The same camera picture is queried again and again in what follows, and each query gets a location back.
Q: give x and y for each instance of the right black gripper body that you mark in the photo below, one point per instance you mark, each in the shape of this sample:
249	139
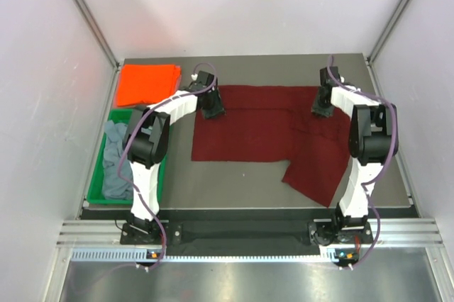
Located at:
320	107

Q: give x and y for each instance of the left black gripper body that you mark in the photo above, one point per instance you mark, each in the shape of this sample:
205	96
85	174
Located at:
213	105

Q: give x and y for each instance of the dark red t-shirt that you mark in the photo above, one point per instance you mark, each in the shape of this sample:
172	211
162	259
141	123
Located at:
275	123

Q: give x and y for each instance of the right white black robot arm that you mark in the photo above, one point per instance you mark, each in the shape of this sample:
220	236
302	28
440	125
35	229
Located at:
372	143

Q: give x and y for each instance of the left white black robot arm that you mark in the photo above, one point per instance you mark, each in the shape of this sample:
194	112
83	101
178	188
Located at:
146	142

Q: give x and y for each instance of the folded orange t-shirt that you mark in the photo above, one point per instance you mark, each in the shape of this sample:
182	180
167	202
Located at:
142	84

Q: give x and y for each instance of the folded pink t-shirt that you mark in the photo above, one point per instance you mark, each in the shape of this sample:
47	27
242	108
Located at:
179	75

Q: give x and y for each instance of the crumpled grey-blue t-shirt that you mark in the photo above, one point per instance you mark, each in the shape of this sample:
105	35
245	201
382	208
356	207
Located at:
114	187

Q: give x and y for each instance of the green plastic bin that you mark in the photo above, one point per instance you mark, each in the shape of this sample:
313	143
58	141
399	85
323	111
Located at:
153	178

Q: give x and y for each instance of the aluminium front rail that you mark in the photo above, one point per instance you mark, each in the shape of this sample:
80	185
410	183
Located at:
394	232

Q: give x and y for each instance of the slotted grey cable duct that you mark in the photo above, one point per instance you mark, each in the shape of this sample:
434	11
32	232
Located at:
148	256

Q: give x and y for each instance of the right aluminium corner post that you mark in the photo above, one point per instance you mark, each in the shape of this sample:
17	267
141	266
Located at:
388	29

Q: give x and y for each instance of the aluminium corner post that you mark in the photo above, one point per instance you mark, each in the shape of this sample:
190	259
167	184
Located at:
388	29
94	28

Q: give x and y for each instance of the left aluminium corner post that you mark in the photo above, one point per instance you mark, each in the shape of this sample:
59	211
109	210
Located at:
94	28

